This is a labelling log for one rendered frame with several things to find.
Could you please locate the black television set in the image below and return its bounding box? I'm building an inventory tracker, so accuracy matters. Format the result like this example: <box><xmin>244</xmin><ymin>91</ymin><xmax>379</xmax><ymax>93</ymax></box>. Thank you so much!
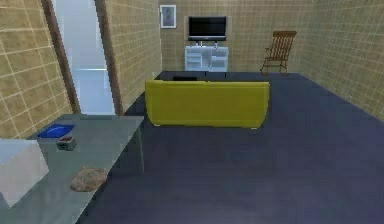
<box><xmin>187</xmin><ymin>15</ymin><xmax>228</xmax><ymax>43</ymax></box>

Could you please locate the white television cabinet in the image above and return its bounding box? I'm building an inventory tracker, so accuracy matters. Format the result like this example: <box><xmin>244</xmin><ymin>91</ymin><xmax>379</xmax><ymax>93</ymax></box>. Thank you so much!
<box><xmin>184</xmin><ymin>45</ymin><xmax>230</xmax><ymax>73</ymax></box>

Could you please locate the small dark stacked box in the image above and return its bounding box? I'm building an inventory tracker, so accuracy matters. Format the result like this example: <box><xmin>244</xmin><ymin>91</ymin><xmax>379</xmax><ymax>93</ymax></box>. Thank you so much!
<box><xmin>55</xmin><ymin>136</ymin><xmax>78</xmax><ymax>152</ymax></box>

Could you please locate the brown round bread loaf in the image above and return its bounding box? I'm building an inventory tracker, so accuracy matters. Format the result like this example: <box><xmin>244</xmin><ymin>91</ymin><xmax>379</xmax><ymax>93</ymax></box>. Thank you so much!
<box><xmin>69</xmin><ymin>167</ymin><xmax>109</xmax><ymax>193</ymax></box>

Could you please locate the grey table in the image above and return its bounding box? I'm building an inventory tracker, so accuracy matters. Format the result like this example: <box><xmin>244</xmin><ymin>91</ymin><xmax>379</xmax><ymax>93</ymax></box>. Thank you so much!
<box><xmin>0</xmin><ymin>114</ymin><xmax>146</xmax><ymax>224</ymax></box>

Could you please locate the black low coffee table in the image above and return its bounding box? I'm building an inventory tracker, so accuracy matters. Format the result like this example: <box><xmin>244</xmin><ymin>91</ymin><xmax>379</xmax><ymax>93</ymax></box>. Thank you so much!
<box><xmin>154</xmin><ymin>70</ymin><xmax>230</xmax><ymax>82</ymax></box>

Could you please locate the blue flat plate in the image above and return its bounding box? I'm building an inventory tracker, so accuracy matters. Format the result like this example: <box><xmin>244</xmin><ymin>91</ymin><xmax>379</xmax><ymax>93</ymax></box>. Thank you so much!
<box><xmin>36</xmin><ymin>123</ymin><xmax>76</xmax><ymax>139</ymax></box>

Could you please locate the brown wooden rocking chair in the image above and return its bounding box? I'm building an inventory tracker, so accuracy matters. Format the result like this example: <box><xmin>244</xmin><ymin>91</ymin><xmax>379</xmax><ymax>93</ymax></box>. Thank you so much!
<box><xmin>260</xmin><ymin>30</ymin><xmax>298</xmax><ymax>77</ymax></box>

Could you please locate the white framed wall picture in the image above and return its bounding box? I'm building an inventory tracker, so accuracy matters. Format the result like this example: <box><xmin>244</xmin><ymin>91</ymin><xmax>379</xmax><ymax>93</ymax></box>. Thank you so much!
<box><xmin>159</xmin><ymin>4</ymin><xmax>177</xmax><ymax>29</ymax></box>

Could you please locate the yellow sofa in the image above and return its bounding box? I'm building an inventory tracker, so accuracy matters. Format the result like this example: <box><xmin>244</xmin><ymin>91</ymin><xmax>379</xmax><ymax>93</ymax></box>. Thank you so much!
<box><xmin>144</xmin><ymin>79</ymin><xmax>271</xmax><ymax>130</ymax></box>

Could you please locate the brown framed doorway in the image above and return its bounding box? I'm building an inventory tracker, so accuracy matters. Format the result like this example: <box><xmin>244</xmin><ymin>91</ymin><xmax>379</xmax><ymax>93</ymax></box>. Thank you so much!
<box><xmin>40</xmin><ymin>0</ymin><xmax>125</xmax><ymax>116</ymax></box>

